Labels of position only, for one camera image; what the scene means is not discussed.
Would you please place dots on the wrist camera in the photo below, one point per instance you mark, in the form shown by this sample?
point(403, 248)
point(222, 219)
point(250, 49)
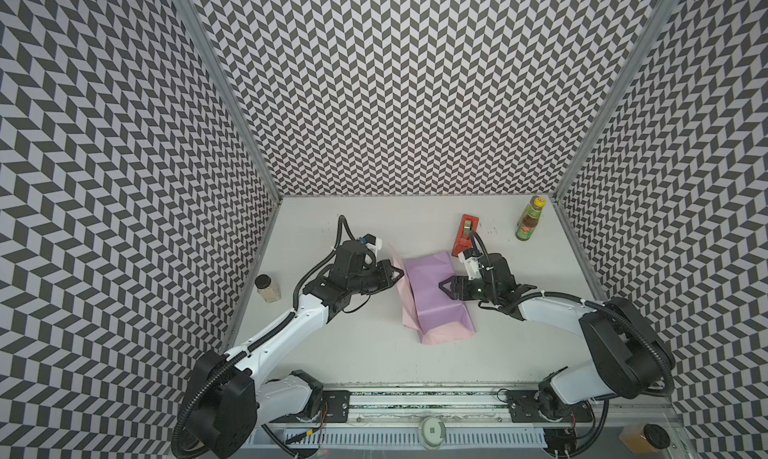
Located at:
point(373, 243)
point(471, 264)

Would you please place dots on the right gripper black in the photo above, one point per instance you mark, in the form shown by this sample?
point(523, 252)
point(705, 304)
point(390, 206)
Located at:
point(466, 288)

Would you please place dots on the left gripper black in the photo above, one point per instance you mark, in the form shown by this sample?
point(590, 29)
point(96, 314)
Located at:
point(385, 267)

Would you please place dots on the pink wrapping paper sheet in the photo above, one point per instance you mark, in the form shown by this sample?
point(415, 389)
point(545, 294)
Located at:
point(427, 309)

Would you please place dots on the right corner jar black lid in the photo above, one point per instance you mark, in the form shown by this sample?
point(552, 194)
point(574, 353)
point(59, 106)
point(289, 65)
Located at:
point(645, 438)

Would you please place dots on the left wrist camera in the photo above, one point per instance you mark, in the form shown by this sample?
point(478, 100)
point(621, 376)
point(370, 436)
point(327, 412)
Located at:
point(373, 243)

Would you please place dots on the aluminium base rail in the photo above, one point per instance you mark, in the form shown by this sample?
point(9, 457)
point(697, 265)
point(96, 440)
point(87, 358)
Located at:
point(473, 404)

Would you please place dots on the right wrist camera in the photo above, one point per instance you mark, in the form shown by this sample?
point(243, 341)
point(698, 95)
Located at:
point(471, 264)

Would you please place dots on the red tape dispenser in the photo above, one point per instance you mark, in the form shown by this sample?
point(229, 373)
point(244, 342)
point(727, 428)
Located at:
point(468, 224)

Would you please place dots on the round white button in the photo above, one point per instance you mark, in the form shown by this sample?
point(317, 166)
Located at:
point(432, 433)

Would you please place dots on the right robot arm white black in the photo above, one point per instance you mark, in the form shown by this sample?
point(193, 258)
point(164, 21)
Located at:
point(627, 357)

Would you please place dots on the green sauce bottle yellow cap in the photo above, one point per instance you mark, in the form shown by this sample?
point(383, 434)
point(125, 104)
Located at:
point(530, 217)

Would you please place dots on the small jar black lid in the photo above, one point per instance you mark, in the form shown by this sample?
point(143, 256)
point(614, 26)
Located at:
point(267, 288)

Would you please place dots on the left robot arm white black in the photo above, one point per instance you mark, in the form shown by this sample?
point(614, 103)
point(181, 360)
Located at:
point(230, 394)

